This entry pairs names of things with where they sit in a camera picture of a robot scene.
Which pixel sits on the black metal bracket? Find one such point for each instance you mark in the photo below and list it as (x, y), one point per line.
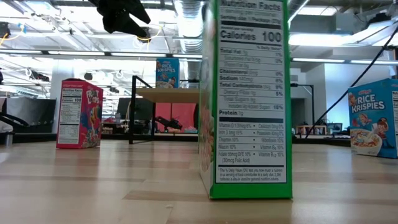
(303, 84)

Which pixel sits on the black monitor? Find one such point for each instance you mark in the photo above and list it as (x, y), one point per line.
(136, 109)

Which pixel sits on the silver ventilation duct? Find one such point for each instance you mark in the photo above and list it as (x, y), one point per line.
(191, 40)

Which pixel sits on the small wooden rack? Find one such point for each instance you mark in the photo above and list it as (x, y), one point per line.
(311, 129)

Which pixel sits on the small monitor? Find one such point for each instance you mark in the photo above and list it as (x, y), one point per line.
(335, 127)

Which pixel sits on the red Froot Loops cereal box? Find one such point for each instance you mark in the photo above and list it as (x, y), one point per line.
(79, 118)

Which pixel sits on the black background robot arm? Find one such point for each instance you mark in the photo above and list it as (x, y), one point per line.
(169, 123)

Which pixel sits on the black ceiling dome device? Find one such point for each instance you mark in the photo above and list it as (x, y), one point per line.
(148, 38)

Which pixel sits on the green cereal box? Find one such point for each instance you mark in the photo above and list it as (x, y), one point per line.
(252, 93)

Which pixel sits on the black partition panel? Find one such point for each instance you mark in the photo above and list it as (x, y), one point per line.
(34, 112)

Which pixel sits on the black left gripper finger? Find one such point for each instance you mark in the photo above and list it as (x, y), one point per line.
(127, 7)
(124, 25)

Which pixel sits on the ceiling light bar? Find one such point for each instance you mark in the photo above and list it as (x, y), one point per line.
(342, 60)
(124, 54)

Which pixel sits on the black track spotlight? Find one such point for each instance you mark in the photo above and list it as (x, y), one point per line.
(88, 76)

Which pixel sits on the wooden shelf with black frame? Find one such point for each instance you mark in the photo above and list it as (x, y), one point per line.
(168, 95)

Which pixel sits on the blue Rice Krispies cereal box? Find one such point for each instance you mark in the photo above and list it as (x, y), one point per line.
(168, 73)
(373, 124)

